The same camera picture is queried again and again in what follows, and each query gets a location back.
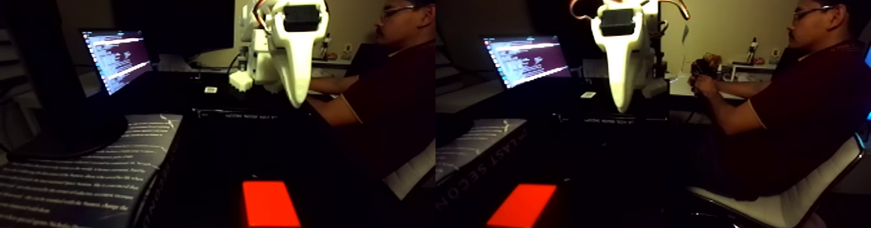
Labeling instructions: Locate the red cube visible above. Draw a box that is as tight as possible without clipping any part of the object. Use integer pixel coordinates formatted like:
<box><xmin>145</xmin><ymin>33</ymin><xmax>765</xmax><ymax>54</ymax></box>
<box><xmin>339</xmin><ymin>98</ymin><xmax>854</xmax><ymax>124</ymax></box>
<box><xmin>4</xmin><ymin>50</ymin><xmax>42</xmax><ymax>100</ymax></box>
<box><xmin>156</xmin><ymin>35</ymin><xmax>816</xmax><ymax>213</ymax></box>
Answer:
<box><xmin>242</xmin><ymin>180</ymin><xmax>303</xmax><ymax>228</ymax></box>

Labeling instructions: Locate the person's hand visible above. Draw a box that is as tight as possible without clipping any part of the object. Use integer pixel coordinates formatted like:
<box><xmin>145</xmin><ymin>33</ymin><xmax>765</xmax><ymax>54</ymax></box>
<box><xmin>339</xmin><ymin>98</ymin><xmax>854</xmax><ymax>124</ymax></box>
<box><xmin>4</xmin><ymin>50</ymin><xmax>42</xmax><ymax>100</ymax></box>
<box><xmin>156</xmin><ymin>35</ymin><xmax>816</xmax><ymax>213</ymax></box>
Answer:
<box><xmin>688</xmin><ymin>73</ymin><xmax>721</xmax><ymax>100</ymax></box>

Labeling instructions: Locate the black box with small print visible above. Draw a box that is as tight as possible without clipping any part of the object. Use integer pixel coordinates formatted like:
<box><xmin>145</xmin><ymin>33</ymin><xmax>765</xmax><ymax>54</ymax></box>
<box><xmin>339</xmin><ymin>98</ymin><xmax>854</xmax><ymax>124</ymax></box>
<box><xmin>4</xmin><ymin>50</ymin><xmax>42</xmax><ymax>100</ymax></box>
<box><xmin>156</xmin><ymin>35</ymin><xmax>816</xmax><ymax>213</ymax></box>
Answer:
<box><xmin>191</xmin><ymin>93</ymin><xmax>321</xmax><ymax>125</ymax></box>

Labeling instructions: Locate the black wide monitor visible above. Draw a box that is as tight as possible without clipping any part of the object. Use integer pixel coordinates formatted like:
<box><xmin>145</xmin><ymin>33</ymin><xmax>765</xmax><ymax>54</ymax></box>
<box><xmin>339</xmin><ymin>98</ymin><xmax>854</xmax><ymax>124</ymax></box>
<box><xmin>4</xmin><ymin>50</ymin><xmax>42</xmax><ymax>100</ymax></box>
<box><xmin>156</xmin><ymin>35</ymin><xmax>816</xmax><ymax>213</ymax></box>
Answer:
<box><xmin>112</xmin><ymin>0</ymin><xmax>236</xmax><ymax>62</ymax></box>

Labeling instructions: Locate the open laptop with lit screen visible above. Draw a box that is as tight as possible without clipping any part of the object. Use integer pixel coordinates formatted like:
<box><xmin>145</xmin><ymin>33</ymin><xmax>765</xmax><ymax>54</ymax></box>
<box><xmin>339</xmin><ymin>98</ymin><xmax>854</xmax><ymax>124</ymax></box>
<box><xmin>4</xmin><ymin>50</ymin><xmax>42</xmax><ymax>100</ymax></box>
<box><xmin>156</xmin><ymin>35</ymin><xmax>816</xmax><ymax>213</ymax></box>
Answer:
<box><xmin>78</xmin><ymin>27</ymin><xmax>156</xmax><ymax>98</ymax></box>

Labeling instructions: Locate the black monitor with round base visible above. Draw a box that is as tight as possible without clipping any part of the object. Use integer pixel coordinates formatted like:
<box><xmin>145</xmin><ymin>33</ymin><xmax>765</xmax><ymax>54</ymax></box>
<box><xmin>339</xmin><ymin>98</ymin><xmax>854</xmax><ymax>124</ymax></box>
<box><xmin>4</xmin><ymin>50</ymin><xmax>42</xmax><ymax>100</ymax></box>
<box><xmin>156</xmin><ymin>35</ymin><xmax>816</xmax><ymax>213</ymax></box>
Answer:
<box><xmin>0</xmin><ymin>0</ymin><xmax>130</xmax><ymax>164</ymax></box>

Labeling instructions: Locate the dark box with white text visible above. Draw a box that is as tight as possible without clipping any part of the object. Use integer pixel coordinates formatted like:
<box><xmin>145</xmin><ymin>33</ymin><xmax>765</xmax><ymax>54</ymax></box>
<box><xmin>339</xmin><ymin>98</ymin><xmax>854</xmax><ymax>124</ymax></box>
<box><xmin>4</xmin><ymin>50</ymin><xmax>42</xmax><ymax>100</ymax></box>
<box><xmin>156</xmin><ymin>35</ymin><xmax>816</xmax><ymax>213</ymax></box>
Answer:
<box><xmin>0</xmin><ymin>113</ymin><xmax>186</xmax><ymax>228</ymax></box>

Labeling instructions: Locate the small figurine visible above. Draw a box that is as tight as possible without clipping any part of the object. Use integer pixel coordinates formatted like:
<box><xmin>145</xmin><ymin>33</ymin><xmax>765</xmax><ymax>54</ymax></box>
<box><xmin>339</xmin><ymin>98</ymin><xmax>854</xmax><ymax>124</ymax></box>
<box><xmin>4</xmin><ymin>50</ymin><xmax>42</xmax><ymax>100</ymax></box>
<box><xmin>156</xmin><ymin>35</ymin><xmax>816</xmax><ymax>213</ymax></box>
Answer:
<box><xmin>746</xmin><ymin>36</ymin><xmax>760</xmax><ymax>65</ymax></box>

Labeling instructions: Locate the person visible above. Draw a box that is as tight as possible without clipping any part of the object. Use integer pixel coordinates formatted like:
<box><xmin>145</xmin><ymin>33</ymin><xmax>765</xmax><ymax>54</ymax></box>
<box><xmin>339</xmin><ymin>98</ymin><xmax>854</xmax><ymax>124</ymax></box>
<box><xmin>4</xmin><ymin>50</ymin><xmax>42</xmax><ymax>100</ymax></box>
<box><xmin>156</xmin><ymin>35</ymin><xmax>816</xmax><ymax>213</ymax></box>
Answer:
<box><xmin>687</xmin><ymin>0</ymin><xmax>871</xmax><ymax>201</ymax></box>

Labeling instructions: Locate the white office chair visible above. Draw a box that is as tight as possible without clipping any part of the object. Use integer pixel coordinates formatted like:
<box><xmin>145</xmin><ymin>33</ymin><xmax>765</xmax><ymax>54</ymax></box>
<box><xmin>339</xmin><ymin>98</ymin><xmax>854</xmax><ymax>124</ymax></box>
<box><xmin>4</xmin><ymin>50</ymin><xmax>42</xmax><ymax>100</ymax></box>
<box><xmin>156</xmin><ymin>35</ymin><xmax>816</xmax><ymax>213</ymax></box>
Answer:
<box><xmin>687</xmin><ymin>135</ymin><xmax>868</xmax><ymax>228</ymax></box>

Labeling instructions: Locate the orange servo cable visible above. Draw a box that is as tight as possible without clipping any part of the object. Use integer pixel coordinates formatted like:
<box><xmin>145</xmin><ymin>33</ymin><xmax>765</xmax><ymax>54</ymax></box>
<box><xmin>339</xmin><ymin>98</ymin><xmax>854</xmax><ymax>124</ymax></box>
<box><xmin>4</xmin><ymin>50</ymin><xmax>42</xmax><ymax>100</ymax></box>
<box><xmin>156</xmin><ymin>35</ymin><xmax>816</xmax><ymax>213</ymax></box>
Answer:
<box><xmin>250</xmin><ymin>0</ymin><xmax>292</xmax><ymax>29</ymax></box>

